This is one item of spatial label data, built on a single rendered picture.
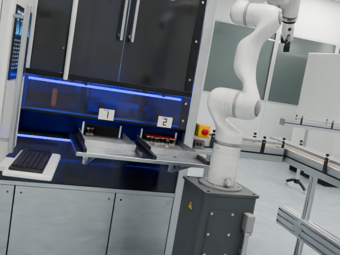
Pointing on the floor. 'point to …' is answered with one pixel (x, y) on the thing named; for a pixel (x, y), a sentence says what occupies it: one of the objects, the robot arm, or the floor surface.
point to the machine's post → (209, 20)
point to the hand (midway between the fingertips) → (285, 45)
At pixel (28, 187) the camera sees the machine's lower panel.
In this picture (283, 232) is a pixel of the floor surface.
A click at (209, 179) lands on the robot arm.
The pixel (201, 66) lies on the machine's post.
